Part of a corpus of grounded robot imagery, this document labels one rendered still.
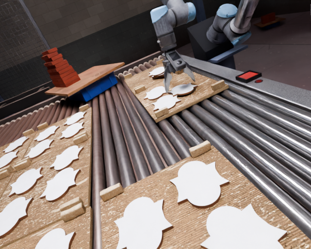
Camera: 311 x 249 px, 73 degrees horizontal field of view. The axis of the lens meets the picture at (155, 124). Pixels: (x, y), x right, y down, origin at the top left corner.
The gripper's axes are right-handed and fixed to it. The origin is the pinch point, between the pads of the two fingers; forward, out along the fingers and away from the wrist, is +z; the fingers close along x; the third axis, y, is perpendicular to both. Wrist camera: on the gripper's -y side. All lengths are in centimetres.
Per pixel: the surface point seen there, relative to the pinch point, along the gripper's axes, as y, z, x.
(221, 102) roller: -21.4, 4.6, -7.2
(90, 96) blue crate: 60, 0, 47
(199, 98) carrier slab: -14.4, 2.5, -1.4
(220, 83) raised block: -14.3, 0.1, -12.3
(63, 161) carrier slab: -15, 4, 58
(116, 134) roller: -8.3, 5.6, 36.2
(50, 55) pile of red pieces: 74, -34, 61
